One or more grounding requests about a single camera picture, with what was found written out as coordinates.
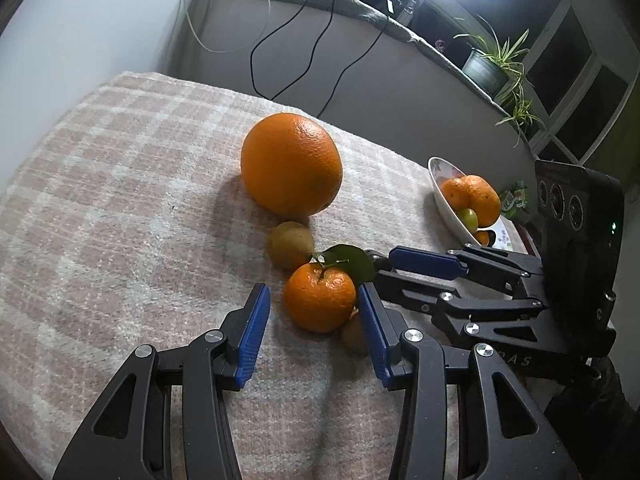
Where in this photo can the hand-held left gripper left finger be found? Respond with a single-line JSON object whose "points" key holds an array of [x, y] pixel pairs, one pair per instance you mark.
{"points": [[252, 335]]}

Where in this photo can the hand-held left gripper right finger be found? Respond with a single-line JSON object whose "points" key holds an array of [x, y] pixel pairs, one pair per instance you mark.
{"points": [[372, 335]]}

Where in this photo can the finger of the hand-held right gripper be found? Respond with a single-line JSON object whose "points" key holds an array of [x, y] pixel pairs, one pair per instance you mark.
{"points": [[410, 292], [425, 262]]}

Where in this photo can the floral white plate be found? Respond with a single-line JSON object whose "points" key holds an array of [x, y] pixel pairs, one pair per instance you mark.
{"points": [[445, 205]]}

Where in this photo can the green grape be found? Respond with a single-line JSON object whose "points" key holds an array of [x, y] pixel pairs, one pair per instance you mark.
{"points": [[468, 217]]}

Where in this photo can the small orange kumquat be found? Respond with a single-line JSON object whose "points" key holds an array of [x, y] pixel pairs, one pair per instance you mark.
{"points": [[482, 237]]}

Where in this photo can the mandarin with green leaf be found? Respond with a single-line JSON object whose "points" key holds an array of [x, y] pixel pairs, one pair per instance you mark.
{"points": [[320, 300]]}

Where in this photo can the leafless small mandarin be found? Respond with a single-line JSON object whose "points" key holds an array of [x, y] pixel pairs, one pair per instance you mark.
{"points": [[454, 192]]}

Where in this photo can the bumpy large orange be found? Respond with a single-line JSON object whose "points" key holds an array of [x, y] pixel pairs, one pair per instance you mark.
{"points": [[485, 200]]}

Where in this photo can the smooth large orange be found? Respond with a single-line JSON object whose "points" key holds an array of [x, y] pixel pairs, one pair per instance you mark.
{"points": [[291, 165]]}

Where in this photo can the green printed bag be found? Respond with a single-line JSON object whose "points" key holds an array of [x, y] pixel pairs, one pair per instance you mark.
{"points": [[515, 199]]}

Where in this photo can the checked beige blanket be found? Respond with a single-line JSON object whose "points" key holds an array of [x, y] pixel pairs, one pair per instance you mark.
{"points": [[125, 185]]}

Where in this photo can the green plant pot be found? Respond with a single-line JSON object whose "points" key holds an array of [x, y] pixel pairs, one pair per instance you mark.
{"points": [[482, 70]]}

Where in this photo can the spider plant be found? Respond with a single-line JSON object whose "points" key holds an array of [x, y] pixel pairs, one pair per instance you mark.
{"points": [[505, 55]]}

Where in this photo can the black tripod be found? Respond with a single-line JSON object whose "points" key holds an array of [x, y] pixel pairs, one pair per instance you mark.
{"points": [[412, 0]]}

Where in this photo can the white window frame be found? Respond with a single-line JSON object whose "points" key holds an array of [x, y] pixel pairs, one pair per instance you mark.
{"points": [[575, 50]]}

